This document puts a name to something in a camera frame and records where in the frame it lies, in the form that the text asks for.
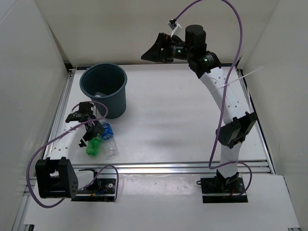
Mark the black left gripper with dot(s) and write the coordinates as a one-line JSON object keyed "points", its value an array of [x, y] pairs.
{"points": [[97, 130]]}

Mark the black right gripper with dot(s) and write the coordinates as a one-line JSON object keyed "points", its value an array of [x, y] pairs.
{"points": [[155, 53]]}

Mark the green plastic soda bottle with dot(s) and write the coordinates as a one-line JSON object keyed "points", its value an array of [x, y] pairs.
{"points": [[93, 147]]}

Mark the blue label clear bottle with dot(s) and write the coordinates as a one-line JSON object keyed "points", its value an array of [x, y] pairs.
{"points": [[108, 140]]}

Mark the white label clear bottle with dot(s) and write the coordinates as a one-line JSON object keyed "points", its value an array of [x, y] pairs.
{"points": [[100, 95]]}

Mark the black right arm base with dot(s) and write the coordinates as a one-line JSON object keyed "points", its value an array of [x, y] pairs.
{"points": [[213, 193]]}

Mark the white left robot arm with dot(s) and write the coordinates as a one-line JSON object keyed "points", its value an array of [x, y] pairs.
{"points": [[56, 176]]}

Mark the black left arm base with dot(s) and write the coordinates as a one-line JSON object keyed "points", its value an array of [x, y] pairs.
{"points": [[104, 189]]}

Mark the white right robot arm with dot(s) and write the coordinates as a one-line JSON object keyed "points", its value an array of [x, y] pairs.
{"points": [[205, 64]]}

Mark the dark teal plastic bin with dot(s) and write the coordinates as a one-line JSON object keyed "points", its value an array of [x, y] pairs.
{"points": [[109, 79]]}

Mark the aluminium table frame rail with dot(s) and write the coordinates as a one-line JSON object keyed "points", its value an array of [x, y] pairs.
{"points": [[189, 168]]}

